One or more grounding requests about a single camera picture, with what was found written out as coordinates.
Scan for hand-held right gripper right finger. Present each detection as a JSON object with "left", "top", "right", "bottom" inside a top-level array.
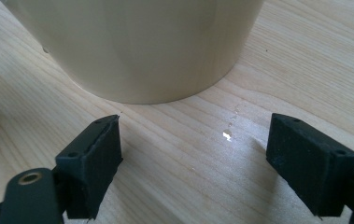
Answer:
[{"left": 265, "top": 112, "right": 354, "bottom": 217}]

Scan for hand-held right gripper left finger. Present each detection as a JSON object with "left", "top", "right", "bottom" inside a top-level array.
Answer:
[{"left": 54, "top": 114, "right": 124, "bottom": 220}]

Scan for beige paper cup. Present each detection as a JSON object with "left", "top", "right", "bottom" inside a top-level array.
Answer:
[{"left": 0, "top": 0, "right": 265, "bottom": 105}]

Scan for spilled liquid drops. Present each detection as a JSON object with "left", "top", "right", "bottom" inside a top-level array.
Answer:
[{"left": 220, "top": 105, "right": 242, "bottom": 143}]

